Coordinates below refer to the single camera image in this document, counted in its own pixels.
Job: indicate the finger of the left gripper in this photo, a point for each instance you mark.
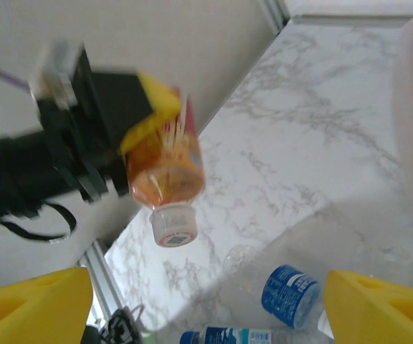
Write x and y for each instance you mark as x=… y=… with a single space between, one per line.
x=127 y=104

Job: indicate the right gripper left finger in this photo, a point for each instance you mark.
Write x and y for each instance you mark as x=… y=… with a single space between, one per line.
x=31 y=311

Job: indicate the clear bottle blue cap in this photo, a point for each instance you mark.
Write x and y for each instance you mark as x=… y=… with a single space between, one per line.
x=228 y=337

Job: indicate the aluminium frame rail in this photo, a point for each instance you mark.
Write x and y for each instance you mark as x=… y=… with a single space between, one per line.
x=353 y=19

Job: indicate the clear bottle blue label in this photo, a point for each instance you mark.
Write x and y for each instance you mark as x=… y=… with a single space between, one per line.
x=289 y=294

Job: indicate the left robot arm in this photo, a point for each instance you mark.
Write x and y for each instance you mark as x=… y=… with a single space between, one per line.
x=120 y=326

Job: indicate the orange tea bottle white cap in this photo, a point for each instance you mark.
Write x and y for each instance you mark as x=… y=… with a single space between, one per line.
x=167 y=179

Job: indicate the aluminium frame post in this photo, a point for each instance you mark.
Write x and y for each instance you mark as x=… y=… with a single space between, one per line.
x=276 y=14

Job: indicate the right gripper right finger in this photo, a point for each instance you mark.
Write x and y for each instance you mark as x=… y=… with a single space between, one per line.
x=389 y=315

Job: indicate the wide aluminium mounting rail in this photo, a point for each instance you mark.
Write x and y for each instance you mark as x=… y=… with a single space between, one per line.
x=102 y=283

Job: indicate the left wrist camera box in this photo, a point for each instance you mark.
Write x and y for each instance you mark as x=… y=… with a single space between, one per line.
x=54 y=75

